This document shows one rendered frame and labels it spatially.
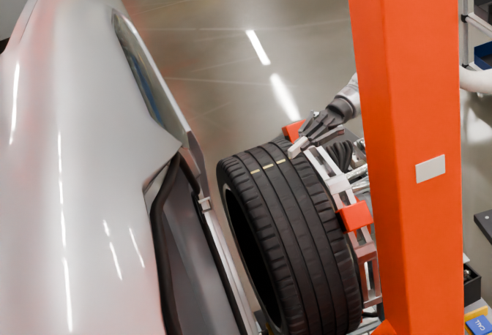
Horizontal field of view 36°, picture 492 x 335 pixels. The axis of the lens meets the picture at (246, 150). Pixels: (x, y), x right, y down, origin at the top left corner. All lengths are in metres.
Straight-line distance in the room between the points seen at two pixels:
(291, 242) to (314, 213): 0.11
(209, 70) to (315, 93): 0.85
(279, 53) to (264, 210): 3.13
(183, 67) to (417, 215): 3.68
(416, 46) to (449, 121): 0.22
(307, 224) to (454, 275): 0.44
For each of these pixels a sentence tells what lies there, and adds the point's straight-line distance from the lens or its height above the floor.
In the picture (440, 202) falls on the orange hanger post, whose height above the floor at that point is 1.36.
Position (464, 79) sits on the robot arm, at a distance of 2.37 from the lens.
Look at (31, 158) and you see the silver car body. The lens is 1.03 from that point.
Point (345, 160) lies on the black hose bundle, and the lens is 2.47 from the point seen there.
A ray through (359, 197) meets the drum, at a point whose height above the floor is 0.92.
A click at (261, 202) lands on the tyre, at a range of 2.14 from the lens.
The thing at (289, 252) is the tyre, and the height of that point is 1.06.
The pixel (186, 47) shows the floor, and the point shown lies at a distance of 5.51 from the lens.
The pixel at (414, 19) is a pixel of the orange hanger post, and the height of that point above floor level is 1.84.
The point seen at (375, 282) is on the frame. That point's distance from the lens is 2.31.
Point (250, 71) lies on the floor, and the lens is 5.03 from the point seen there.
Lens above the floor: 2.54
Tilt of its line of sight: 36 degrees down
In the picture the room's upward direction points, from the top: 13 degrees counter-clockwise
